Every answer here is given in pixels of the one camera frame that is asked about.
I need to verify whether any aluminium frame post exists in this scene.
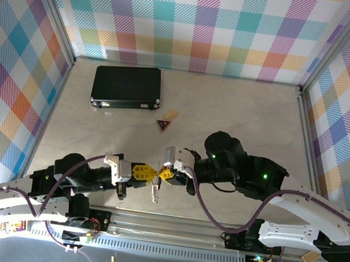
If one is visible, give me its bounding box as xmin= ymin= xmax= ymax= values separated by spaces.
xmin=10 ymin=0 xmax=86 ymax=66
xmin=297 ymin=0 xmax=350 ymax=102

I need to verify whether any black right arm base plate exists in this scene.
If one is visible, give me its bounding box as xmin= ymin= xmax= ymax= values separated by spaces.
xmin=222 ymin=227 xmax=282 ymax=256

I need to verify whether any aluminium table edge rail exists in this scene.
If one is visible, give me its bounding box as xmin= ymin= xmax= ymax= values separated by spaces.
xmin=276 ymin=86 xmax=348 ymax=242
xmin=12 ymin=52 xmax=77 ymax=202

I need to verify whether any colourful printed card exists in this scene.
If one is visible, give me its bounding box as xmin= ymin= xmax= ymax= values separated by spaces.
xmin=0 ymin=216 xmax=27 ymax=236

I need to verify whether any ribbed wooden block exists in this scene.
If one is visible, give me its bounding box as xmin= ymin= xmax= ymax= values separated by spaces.
xmin=301 ymin=249 xmax=322 ymax=262

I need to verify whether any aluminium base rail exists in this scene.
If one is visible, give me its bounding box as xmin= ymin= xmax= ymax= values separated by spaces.
xmin=0 ymin=189 xmax=347 ymax=262

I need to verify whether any black triangular badge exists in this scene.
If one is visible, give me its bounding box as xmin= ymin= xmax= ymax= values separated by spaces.
xmin=154 ymin=118 xmax=171 ymax=134

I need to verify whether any black hard case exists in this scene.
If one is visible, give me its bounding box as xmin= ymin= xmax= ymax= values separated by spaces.
xmin=88 ymin=59 xmax=167 ymax=118

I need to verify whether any small green circuit board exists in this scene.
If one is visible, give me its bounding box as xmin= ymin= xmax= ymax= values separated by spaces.
xmin=78 ymin=229 xmax=97 ymax=246
xmin=249 ymin=252 xmax=273 ymax=262

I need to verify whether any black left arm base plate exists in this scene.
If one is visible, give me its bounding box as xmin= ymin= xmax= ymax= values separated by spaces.
xmin=63 ymin=204 xmax=113 ymax=233

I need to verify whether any small wooden block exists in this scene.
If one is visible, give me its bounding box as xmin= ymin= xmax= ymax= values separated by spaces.
xmin=163 ymin=108 xmax=179 ymax=121

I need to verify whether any grey slotted cable duct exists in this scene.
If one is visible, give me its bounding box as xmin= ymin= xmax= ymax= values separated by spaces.
xmin=25 ymin=222 xmax=248 ymax=262

